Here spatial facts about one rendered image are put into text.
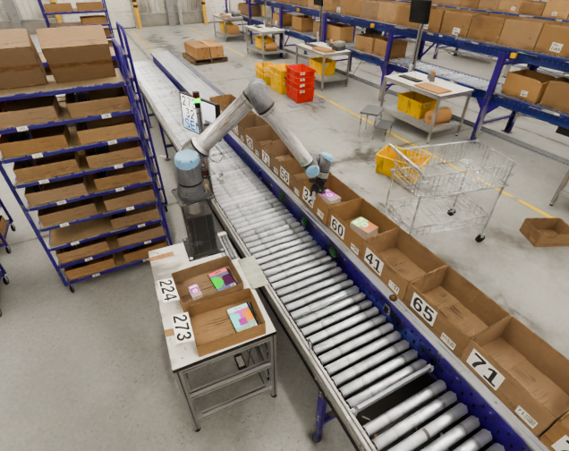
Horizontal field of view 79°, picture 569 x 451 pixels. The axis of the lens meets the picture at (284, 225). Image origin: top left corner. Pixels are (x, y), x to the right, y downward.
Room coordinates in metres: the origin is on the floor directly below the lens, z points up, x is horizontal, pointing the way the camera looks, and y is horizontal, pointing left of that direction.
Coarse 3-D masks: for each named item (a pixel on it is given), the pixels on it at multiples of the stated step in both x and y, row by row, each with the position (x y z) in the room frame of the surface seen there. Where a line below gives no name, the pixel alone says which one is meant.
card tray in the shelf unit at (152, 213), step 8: (136, 208) 2.70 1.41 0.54; (144, 208) 2.69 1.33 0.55; (152, 208) 2.69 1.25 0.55; (112, 216) 2.57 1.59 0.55; (128, 216) 2.45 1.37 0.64; (136, 216) 2.48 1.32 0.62; (144, 216) 2.51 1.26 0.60; (152, 216) 2.54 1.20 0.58; (112, 224) 2.39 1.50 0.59; (120, 224) 2.42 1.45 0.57; (128, 224) 2.45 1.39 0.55
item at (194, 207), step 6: (174, 192) 1.92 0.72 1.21; (210, 192) 1.93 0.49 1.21; (204, 198) 1.86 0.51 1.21; (210, 198) 1.87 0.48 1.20; (180, 204) 1.79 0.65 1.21; (186, 204) 1.79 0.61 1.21; (192, 204) 1.87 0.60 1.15; (198, 204) 1.89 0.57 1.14; (192, 210) 1.87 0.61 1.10; (198, 210) 1.88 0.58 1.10
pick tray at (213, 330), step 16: (192, 304) 1.30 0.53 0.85; (208, 304) 1.33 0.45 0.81; (224, 304) 1.36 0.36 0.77; (240, 304) 1.37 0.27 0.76; (256, 304) 1.31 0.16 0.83; (192, 320) 1.25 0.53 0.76; (208, 320) 1.25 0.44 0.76; (224, 320) 1.25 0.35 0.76; (208, 336) 1.14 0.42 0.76; (224, 336) 1.08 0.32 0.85; (240, 336) 1.11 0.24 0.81; (256, 336) 1.15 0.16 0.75; (208, 352) 1.04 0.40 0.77
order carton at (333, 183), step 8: (328, 176) 2.45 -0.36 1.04; (304, 184) 2.28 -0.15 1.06; (328, 184) 2.45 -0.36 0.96; (336, 184) 2.39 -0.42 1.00; (344, 184) 2.31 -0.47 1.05; (336, 192) 2.37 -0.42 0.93; (344, 192) 2.29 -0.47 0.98; (352, 192) 2.21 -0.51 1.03; (304, 200) 2.25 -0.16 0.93; (320, 200) 2.07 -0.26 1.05; (344, 200) 2.26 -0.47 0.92; (312, 208) 2.14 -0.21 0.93; (320, 208) 2.06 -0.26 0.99; (328, 208) 1.99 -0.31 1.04
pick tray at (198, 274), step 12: (204, 264) 1.64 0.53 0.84; (216, 264) 1.67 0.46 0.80; (228, 264) 1.71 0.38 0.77; (180, 276) 1.56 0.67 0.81; (192, 276) 1.60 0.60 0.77; (204, 276) 1.61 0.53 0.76; (180, 288) 1.50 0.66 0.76; (204, 288) 1.50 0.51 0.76; (228, 288) 1.42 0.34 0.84; (240, 288) 1.46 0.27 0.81; (180, 300) 1.33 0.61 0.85; (192, 300) 1.40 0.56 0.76; (204, 300) 1.35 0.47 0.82
